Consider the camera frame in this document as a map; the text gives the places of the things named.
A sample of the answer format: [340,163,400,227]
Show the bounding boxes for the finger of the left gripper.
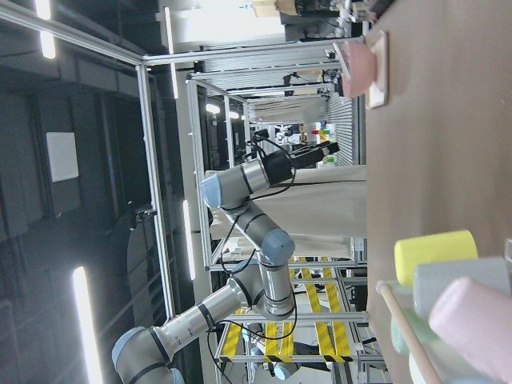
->
[318,142,339,157]

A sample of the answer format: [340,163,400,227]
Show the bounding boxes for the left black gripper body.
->
[262,146,324,186]

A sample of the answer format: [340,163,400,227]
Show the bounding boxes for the pink plastic cup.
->
[429,284,511,383]

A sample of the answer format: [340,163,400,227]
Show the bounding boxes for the yellow plastic cup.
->
[394,230,478,287]

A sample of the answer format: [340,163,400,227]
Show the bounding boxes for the grey plastic cup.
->
[413,257,511,320]

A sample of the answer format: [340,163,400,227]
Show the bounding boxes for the white cup holder rack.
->
[376,281,442,384]

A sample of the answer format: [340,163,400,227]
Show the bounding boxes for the pink bowl of ice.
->
[333,40,377,98]

